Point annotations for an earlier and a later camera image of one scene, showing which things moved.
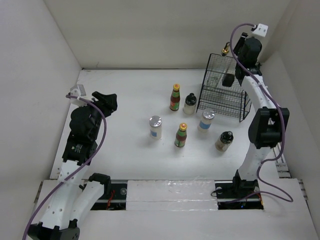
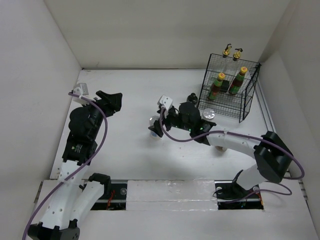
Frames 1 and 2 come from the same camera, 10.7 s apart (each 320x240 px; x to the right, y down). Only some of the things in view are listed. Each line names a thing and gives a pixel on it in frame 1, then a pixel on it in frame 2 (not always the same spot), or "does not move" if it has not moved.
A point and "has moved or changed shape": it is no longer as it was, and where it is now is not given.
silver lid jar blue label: [155, 124] does not move
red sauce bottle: [181, 135] → [215, 87]
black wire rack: [221, 94] does not move
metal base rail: [116, 199] does not move
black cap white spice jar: [190, 104] has moved or changed shape
